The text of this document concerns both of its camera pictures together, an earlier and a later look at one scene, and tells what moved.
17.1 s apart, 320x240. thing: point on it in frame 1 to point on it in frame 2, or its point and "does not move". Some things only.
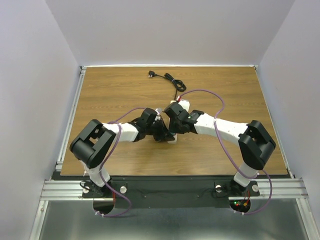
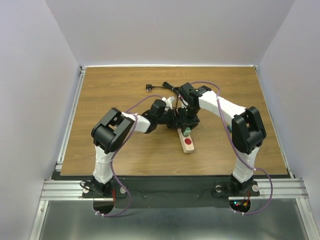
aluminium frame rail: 61,190 does not move
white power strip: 175,141 to 186,141
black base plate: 176,193 does not move
